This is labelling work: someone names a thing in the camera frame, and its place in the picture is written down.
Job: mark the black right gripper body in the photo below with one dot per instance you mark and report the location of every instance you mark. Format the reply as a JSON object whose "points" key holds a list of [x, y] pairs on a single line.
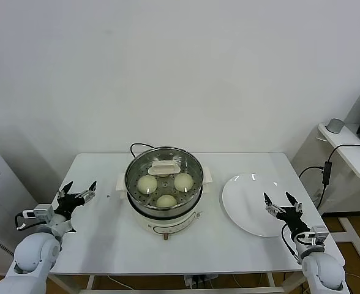
{"points": [[295, 220]]}

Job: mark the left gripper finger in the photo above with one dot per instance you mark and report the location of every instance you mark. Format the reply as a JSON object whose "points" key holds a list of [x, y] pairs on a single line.
{"points": [[64, 190], [88, 190]]}

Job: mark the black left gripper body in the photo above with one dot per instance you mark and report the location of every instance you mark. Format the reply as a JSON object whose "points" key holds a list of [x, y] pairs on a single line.
{"points": [[67, 204]]}

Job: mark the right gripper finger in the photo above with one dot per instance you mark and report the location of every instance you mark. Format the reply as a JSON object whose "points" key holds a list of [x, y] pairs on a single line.
{"points": [[295, 204], [273, 208]]}

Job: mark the white steamed baozi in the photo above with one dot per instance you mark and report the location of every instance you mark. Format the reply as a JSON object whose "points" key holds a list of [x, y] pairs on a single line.
{"points": [[166, 201], [163, 175], [147, 183], [183, 182]]}

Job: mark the round glass pot lid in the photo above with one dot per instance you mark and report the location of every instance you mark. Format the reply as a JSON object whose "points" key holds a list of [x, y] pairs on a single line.
{"points": [[192, 171]]}

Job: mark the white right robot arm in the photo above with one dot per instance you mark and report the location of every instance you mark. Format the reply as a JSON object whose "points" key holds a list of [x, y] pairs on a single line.
{"points": [[324, 272]]}

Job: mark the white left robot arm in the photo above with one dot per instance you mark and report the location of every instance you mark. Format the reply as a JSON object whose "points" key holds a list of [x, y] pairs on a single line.
{"points": [[33, 254]]}

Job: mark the round white plate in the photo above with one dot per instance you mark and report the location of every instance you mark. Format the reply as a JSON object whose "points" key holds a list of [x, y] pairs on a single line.
{"points": [[244, 199]]}

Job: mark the white side desk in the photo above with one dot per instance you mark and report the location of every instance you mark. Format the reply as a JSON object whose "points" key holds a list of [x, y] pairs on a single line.
{"points": [[351, 162]]}

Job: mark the grey cylinder speaker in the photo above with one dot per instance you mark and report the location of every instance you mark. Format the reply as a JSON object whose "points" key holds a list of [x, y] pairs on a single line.
{"points": [[334, 125]]}

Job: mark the cream electric cooker base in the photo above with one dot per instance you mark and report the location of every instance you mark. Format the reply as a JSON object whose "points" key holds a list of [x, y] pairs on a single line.
{"points": [[174, 223]]}

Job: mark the white power strip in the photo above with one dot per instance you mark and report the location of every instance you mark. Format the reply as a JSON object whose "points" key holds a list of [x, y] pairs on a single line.
{"points": [[198, 280]]}

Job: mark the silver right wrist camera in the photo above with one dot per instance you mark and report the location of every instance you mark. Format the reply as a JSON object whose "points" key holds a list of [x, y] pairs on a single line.
{"points": [[316, 234]]}

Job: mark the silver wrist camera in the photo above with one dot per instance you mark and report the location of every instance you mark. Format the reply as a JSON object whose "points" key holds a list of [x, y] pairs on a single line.
{"points": [[40, 212], [316, 234]]}

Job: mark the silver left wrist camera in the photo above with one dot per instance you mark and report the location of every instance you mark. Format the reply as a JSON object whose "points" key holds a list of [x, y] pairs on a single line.
{"points": [[40, 212]]}

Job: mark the white table frame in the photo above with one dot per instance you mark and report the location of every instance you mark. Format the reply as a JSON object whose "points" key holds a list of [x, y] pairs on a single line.
{"points": [[89, 281]]}

